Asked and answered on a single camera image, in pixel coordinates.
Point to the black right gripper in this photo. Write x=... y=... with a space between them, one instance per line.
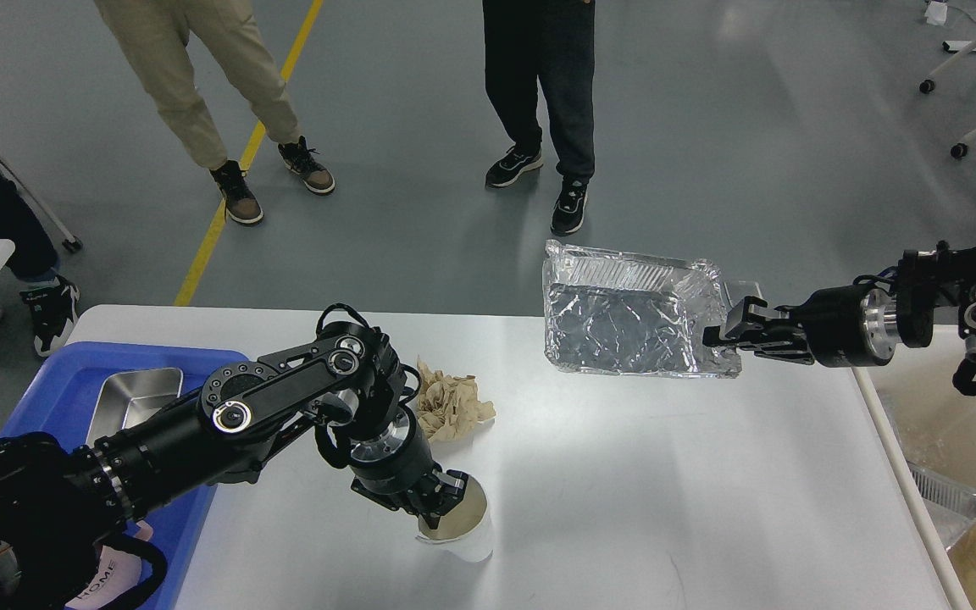
x=848 y=326

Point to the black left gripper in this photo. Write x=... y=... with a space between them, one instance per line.
x=387 y=470

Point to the white paper cup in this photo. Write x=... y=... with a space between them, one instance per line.
x=467 y=530

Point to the brown paper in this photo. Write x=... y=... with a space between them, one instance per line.
x=449 y=408

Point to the aluminium foil tray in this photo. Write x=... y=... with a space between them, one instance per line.
x=619 y=313

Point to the stainless steel rectangular tray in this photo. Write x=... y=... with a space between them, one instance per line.
x=131 y=397

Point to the pink mug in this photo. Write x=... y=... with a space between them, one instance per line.
x=117 y=571

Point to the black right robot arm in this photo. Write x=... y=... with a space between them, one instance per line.
x=919 y=284

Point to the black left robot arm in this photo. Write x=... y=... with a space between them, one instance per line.
x=58 y=509

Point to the white plastic bin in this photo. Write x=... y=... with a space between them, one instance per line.
x=920 y=417

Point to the foil tray inside bin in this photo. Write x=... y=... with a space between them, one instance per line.
x=951 y=505

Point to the person in black trousers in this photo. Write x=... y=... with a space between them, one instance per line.
x=543 y=51

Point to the blue plastic tray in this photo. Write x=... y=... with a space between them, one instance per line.
x=61 y=401

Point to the person in dark jeans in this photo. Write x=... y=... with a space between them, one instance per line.
x=52 y=299

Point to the grey office chair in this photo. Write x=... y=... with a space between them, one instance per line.
x=70 y=242

